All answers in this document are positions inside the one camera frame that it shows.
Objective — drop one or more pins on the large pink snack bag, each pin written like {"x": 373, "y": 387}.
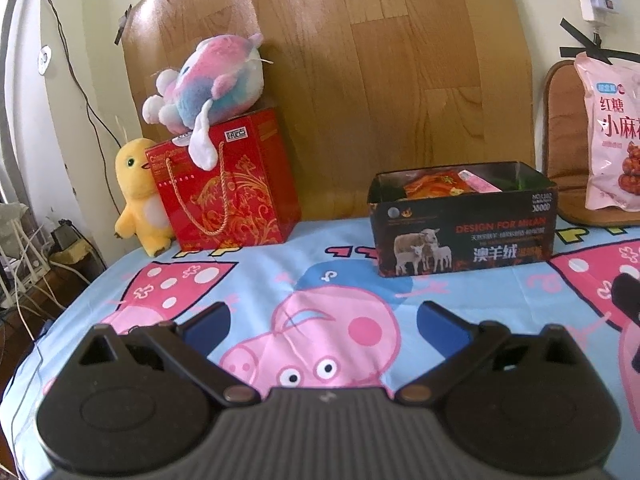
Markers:
{"x": 612, "y": 135}

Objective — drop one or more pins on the dark printed cardboard box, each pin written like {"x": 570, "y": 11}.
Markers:
{"x": 450, "y": 240}

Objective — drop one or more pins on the wood pattern board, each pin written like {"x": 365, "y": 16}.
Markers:
{"x": 375, "y": 60}

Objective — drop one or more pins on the black tape strip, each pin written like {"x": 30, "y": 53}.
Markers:
{"x": 600, "y": 53}
{"x": 577, "y": 31}

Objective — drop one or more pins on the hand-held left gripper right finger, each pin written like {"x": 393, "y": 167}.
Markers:
{"x": 437, "y": 322}

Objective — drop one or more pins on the orange snack packet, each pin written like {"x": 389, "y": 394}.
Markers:
{"x": 435, "y": 185}

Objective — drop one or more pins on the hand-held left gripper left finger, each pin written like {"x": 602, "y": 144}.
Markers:
{"x": 210, "y": 325}

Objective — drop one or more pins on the white round wall fixture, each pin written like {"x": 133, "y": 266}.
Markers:
{"x": 45, "y": 58}

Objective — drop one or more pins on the white plug adapter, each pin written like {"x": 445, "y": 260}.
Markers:
{"x": 600, "y": 2}

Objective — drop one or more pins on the brown wooden chair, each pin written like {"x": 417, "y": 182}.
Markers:
{"x": 562, "y": 135}

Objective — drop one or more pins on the pink and blue plush toy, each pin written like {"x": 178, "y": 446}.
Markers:
{"x": 215, "y": 80}

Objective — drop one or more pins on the cartoon pig printed blanket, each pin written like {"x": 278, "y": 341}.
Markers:
{"x": 325, "y": 265}

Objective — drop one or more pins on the small pink snack packet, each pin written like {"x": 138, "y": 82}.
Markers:
{"x": 480, "y": 182}

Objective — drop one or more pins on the yellow chick plush toy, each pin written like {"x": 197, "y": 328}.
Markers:
{"x": 135, "y": 190}

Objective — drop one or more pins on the red gift bag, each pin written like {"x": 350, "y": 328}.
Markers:
{"x": 240, "y": 185}

